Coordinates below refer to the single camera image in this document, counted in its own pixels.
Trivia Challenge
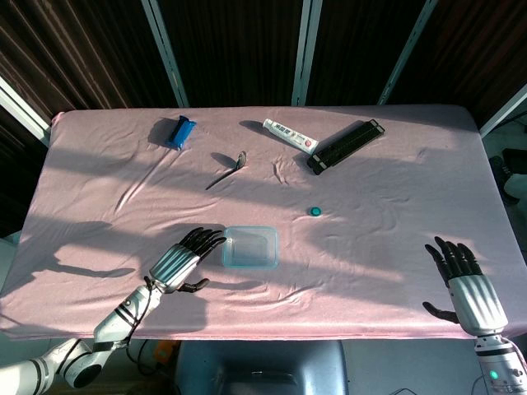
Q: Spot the black rectangular case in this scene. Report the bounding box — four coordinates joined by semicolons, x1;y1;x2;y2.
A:
306;118;387;176

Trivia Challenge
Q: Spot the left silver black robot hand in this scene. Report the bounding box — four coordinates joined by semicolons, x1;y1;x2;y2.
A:
148;227;227;295

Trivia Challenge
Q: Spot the pink tablecloth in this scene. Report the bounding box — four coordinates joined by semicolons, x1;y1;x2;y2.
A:
0;105;527;342

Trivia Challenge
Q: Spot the blue snack packet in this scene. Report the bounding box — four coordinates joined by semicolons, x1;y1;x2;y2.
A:
166;115;198;152

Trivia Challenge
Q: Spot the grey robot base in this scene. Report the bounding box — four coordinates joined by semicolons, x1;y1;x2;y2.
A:
175;340;349;395

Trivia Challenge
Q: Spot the clear plastic food container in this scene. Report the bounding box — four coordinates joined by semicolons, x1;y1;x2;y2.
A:
222;225;279;271

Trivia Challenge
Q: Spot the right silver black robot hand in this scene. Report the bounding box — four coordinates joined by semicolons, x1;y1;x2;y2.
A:
422;235;509;339

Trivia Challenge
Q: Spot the white metal window post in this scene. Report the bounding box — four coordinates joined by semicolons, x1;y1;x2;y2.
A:
141;0;189;108
291;0;323;106
377;0;440;106

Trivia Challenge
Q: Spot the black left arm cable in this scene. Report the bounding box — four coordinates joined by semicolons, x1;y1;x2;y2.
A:
123;276;182;395

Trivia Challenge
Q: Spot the black background equipment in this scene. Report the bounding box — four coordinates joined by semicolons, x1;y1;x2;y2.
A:
489;147;527;207

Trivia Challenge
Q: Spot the white metal window frame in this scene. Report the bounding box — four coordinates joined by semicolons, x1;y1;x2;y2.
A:
0;76;53;147
479;84;527;139

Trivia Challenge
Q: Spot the metal spoon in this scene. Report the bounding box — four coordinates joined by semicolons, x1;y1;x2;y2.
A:
205;151;248;191

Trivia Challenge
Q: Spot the white toothpaste tube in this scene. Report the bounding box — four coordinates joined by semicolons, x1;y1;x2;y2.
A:
263;118;320;156

